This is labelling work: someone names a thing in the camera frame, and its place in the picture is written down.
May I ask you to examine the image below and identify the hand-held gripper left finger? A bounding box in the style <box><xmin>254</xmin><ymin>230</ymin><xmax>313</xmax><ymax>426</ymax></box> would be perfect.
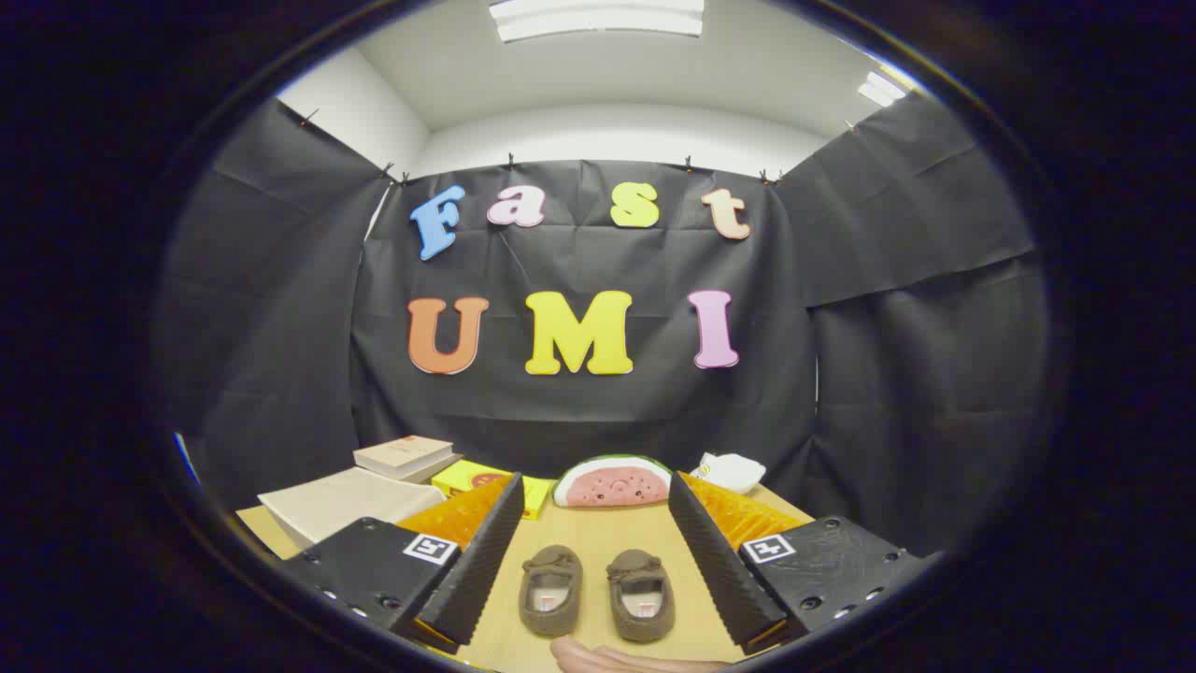
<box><xmin>280</xmin><ymin>472</ymin><xmax>526</xmax><ymax>655</ymax></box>

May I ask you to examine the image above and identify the small ceiling light panel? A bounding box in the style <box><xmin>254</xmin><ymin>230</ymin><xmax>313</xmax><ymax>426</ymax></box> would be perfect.
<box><xmin>857</xmin><ymin>71</ymin><xmax>907</xmax><ymax>107</ymax></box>

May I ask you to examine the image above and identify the beige paperback book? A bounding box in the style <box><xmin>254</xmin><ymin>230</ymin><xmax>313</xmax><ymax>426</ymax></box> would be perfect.
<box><xmin>353</xmin><ymin>436</ymin><xmax>456</xmax><ymax>473</ymax></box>

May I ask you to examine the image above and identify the grey white book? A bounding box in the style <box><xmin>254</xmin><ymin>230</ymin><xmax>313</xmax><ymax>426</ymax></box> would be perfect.
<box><xmin>374</xmin><ymin>453</ymin><xmax>463</xmax><ymax>483</ymax></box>

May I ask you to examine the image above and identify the white plush toy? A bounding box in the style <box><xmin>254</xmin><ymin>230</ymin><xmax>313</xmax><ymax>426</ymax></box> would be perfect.
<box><xmin>690</xmin><ymin>452</ymin><xmax>767</xmax><ymax>494</ymax></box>

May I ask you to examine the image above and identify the watermelon slice plush toy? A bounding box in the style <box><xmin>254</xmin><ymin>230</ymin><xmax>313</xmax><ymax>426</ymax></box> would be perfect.
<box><xmin>552</xmin><ymin>455</ymin><xmax>674</xmax><ymax>508</ymax></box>

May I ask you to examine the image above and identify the yellow book with red circle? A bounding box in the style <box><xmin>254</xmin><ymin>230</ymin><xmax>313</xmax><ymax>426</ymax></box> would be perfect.
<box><xmin>431</xmin><ymin>460</ymin><xmax>557</xmax><ymax>521</ymax></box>

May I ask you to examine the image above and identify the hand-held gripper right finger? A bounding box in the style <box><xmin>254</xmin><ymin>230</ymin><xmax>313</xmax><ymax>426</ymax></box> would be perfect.
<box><xmin>667</xmin><ymin>472</ymin><xmax>935</xmax><ymax>655</ymax></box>

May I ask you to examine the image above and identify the cream fabric storage box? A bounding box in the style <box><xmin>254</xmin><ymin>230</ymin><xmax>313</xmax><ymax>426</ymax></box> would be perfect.
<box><xmin>257</xmin><ymin>465</ymin><xmax>448</xmax><ymax>550</ymax></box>

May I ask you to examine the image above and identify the brown moccasin shoe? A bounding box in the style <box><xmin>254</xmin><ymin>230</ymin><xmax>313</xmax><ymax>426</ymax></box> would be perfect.
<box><xmin>519</xmin><ymin>545</ymin><xmax>585</xmax><ymax>638</ymax></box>
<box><xmin>605</xmin><ymin>549</ymin><xmax>676</xmax><ymax>643</ymax></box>

